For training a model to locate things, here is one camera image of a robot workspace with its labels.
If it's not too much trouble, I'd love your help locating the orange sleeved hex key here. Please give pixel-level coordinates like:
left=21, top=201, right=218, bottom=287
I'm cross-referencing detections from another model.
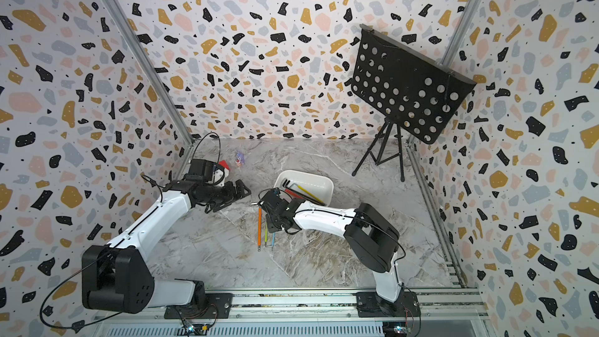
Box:
left=257, top=207, right=262, bottom=252

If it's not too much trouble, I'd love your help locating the red sleeved hex key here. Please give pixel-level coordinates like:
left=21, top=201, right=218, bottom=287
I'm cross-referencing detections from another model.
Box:
left=285, top=188, right=309, bottom=201

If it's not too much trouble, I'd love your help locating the large black hex key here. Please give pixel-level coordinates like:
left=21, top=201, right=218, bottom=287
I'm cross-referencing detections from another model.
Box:
left=282, top=179, right=319, bottom=205

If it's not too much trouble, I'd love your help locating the yellow sleeved hex key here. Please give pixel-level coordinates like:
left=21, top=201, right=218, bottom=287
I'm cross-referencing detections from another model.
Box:
left=296, top=184, right=324, bottom=205

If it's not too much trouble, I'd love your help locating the thin dark grey hex key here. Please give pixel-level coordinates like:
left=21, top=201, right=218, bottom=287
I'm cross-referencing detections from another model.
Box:
left=287, top=180, right=324, bottom=206

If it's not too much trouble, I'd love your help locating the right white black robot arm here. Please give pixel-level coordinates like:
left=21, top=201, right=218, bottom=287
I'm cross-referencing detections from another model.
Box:
left=257, top=188, right=406, bottom=315

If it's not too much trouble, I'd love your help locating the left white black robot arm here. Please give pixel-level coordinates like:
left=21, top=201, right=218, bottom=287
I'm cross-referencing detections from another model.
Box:
left=82, top=159, right=251, bottom=315

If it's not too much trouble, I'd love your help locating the white rectangular storage box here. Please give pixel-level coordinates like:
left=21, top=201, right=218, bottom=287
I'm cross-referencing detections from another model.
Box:
left=274, top=170, right=334, bottom=206

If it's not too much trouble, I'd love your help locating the small clear purple object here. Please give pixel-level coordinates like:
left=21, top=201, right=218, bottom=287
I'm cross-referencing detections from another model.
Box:
left=235, top=151, right=245, bottom=167

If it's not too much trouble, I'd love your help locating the black perforated music stand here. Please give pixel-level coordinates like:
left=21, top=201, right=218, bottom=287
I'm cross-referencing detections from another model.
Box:
left=350, top=24, right=477, bottom=176

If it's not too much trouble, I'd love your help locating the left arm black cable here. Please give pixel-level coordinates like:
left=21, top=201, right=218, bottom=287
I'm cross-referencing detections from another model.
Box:
left=38, top=132, right=222, bottom=331

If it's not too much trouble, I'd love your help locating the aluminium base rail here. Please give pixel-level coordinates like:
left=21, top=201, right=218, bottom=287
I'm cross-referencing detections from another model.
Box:
left=93, top=288, right=495, bottom=336

